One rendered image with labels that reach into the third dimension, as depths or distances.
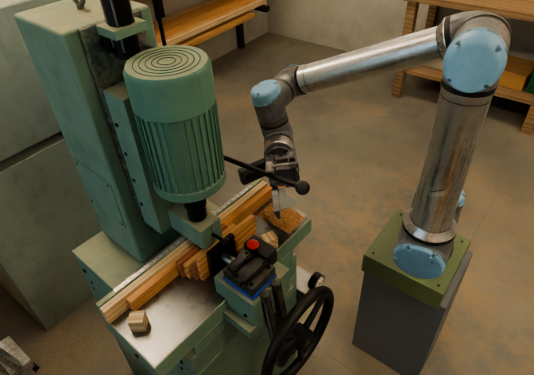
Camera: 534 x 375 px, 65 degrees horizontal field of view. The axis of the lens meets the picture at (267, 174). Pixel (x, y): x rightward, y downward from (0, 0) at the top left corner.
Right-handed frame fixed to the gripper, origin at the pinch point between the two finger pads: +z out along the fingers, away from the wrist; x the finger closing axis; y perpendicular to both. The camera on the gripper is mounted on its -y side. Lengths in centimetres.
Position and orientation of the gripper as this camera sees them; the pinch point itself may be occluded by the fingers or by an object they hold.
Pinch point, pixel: (272, 197)
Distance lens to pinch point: 105.7
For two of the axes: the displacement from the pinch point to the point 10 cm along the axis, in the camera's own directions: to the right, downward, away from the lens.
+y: 9.9, -1.4, -1.0
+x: 1.7, 8.3, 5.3
